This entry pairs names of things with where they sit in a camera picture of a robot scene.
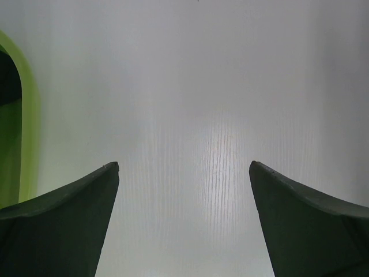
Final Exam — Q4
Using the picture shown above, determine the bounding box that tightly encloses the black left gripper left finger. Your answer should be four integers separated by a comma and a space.
1, 162, 119, 276

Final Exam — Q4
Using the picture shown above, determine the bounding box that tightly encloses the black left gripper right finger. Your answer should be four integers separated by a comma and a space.
249, 161, 368, 276

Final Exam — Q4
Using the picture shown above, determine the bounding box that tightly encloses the green plastic bin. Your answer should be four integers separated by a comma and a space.
1, 32, 41, 208

